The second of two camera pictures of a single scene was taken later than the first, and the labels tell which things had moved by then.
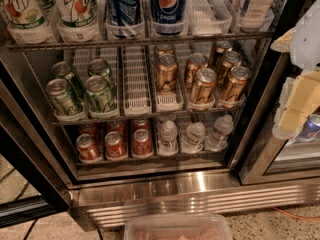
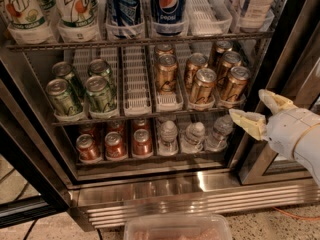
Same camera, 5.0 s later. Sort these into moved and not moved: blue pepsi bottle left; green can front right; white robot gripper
Moved: white robot gripper
Not moved: green can front right; blue pepsi bottle left
